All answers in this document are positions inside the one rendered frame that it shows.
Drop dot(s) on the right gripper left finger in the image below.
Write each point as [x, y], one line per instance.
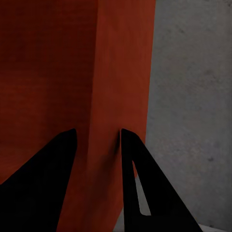
[31, 199]

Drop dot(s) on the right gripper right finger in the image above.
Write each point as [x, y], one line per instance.
[168, 212]

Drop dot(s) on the storage box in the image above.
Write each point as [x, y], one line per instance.
[76, 64]

